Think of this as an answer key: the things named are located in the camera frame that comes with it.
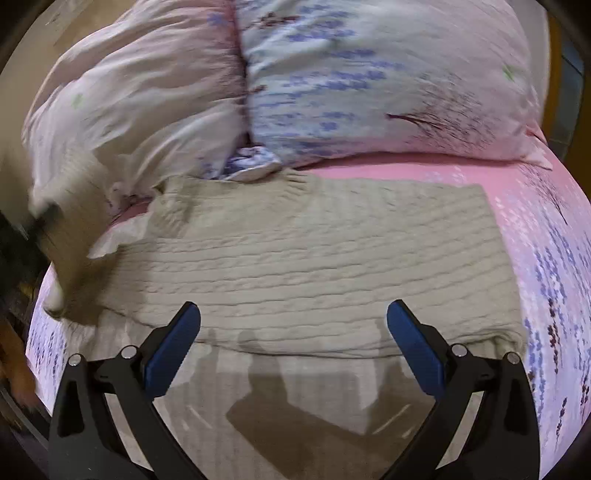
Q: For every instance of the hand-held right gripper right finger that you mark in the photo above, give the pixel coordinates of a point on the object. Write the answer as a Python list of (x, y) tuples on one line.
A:
[(415, 350)]

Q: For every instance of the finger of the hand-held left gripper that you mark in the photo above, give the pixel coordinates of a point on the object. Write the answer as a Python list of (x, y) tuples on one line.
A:
[(46, 219)]

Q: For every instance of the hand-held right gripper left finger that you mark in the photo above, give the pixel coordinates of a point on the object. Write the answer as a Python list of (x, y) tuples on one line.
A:
[(169, 355)]

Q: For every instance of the beige knitted sweater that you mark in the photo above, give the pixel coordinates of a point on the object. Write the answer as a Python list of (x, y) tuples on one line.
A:
[(295, 272)]

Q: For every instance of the pink floral bed sheet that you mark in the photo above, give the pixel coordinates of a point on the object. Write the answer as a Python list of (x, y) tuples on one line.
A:
[(549, 258)]

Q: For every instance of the floral pillow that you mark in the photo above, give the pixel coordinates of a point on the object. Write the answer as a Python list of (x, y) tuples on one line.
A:
[(295, 83)]

